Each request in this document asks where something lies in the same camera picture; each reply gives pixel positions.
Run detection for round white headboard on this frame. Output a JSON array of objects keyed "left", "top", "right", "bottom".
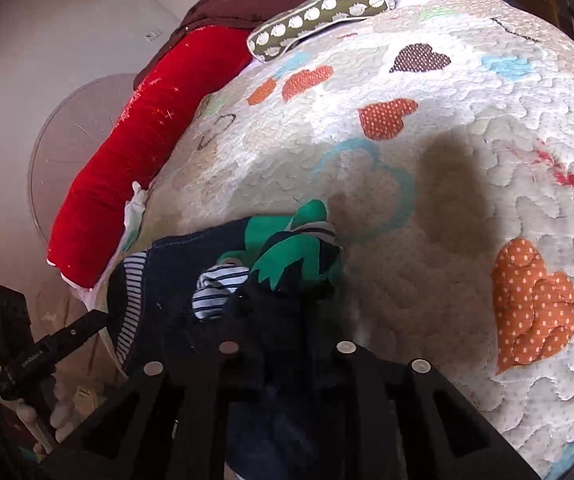
[{"left": 28, "top": 74, "right": 135, "bottom": 242}]

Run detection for navy striped frog pants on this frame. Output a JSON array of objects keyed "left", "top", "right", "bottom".
[{"left": 107, "top": 200, "right": 342, "bottom": 479}]

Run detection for dark maroon blanket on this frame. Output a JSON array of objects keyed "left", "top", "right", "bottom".
[{"left": 133, "top": 0, "right": 307, "bottom": 89}]

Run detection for white wall socket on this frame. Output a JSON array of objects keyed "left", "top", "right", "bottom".
[{"left": 145, "top": 30, "right": 161, "bottom": 41}]

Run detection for green white patterned pillow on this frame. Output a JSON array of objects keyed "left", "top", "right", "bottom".
[{"left": 247, "top": 0, "right": 395, "bottom": 63}]

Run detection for long red bolster pillow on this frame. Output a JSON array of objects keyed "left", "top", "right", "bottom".
[{"left": 47, "top": 25, "right": 251, "bottom": 288}]

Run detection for heart patterned quilt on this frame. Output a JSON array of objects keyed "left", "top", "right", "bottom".
[{"left": 94, "top": 0, "right": 574, "bottom": 478}]

